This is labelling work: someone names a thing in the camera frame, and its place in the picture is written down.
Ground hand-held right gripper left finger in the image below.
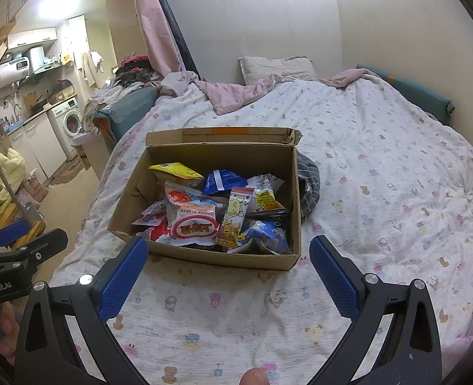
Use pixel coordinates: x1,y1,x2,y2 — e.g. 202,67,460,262
15,237,149,385

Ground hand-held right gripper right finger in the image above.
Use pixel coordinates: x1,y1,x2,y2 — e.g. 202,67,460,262
309,235,444,385

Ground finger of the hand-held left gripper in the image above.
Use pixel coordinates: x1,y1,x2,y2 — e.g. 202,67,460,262
14,228,69,268
0,220,31,252

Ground red snack packet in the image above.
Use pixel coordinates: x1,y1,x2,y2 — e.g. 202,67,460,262
135,225,173,242

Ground pink cartoon snack packet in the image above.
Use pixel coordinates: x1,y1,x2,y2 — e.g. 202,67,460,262
131,202,169,227

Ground white red-logo snack packet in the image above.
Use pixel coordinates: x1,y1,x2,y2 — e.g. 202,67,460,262
156,182,220,248

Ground white yellow-label snack packet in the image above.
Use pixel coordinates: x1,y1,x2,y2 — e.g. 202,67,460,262
246,174,289,213

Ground small colourful candy packet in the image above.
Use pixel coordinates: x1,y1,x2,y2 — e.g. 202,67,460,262
215,187,255,249

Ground yellow snack packet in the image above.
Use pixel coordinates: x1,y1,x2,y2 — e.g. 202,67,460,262
148,162,205,189

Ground brown cardboard box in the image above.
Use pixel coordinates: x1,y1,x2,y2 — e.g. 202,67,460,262
107,127,303,272

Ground person's left hand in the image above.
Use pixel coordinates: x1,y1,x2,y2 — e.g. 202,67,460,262
0,301,22,365

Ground person's right hand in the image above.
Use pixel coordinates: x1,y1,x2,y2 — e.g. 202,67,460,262
240,368,270,385

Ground white metal stand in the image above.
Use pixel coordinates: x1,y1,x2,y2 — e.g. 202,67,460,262
0,128,45,222

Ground yellow duvet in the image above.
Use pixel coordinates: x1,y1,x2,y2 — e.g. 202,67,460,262
0,148,27,205

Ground patterned floor mat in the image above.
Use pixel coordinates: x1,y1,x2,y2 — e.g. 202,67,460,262
54,156,85,186

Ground white kitchen base cabinet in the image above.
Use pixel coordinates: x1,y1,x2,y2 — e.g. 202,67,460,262
8,120,67,179

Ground grey striped cloth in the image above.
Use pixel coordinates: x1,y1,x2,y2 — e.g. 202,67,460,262
296,154,321,221

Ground printed white bedspread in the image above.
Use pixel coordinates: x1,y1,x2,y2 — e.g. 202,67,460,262
50,76,473,385

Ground white bedside cabinet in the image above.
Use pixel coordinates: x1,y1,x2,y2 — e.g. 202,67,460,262
73,133,101,169

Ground white washing machine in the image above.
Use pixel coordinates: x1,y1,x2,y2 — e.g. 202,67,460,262
47,97,84,161

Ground teal bed-end cushion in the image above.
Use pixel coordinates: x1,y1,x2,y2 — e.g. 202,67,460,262
94,86,159,150

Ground white water heater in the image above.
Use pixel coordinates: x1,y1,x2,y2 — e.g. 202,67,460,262
0,57,32,91

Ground hanging white towel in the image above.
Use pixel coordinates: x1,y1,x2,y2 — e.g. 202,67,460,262
79,51,104,88

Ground pile of clothes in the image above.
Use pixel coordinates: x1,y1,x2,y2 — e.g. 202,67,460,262
112,54,162,87

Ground teal headboard cushion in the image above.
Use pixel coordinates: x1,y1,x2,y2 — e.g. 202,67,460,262
356,64,456,126

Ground pink blanket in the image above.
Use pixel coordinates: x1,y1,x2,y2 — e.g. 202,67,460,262
192,68,381,115

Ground patterned pillow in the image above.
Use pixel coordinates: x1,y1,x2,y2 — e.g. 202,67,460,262
238,56,316,86

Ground pink curtain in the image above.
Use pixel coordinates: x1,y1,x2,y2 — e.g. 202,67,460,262
132,0,182,75

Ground dark curtain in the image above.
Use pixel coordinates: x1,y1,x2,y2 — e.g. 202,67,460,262
146,0,202,81

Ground wooden shelf frame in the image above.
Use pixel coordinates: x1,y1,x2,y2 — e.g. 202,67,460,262
0,184,47,249

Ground white wall cabinet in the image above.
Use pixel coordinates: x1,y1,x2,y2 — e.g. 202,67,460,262
8,27,57,51

